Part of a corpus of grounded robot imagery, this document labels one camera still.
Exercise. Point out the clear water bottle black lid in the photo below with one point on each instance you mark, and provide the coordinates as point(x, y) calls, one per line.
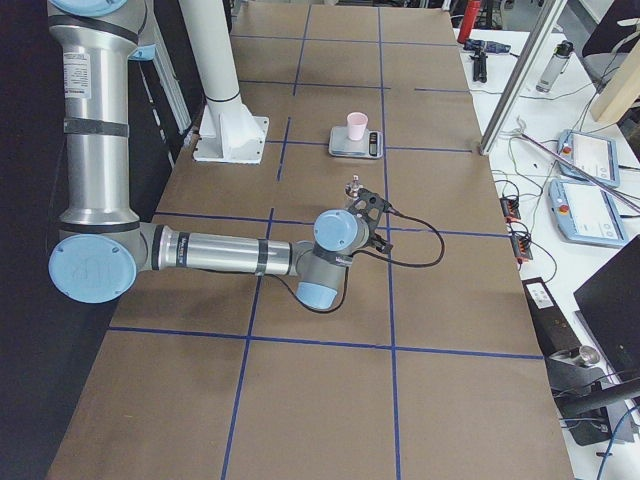
point(556, 66)

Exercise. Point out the black box white label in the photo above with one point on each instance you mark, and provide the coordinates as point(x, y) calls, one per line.
point(554, 333)

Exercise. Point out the pink plastic cup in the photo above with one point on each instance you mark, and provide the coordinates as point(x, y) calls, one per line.
point(356, 125)

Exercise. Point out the reacher grabber stick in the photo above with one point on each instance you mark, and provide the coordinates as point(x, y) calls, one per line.
point(573, 171)

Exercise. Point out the far teach pendant tablet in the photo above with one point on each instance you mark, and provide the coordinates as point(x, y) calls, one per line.
point(593, 154)

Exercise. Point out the black folded tripod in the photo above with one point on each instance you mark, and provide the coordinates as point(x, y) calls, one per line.
point(479, 68)

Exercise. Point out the white pillar with base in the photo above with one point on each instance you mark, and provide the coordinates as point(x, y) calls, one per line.
point(229, 133)

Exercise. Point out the teach pendant tablet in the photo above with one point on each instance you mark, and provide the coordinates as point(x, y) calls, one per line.
point(586, 214)
point(593, 154)

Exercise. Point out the red metal bottle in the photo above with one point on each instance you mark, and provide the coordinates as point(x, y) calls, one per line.
point(468, 21)

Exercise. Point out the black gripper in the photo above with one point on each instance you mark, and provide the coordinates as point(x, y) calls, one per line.
point(381, 245)

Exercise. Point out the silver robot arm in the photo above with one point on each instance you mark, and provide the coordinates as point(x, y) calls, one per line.
point(103, 243)

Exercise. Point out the clear glass sauce bottle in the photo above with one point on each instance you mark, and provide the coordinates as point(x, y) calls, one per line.
point(352, 192)

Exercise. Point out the near teach pendant tablet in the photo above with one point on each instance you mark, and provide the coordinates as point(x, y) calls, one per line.
point(586, 214)

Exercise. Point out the aluminium frame post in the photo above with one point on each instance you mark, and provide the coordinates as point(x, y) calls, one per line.
point(543, 27)

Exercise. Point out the orange black terminal strip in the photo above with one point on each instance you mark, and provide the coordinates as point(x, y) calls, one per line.
point(519, 233)

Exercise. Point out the grey digital kitchen scale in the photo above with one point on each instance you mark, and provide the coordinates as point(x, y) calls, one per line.
point(370, 146)

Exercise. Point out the folded dark blue umbrella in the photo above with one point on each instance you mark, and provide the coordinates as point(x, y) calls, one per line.
point(486, 46)

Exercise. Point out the wooden beam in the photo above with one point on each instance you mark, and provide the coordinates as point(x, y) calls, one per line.
point(621, 91)

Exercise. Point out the black monitor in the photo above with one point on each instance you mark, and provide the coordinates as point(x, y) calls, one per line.
point(609, 304)

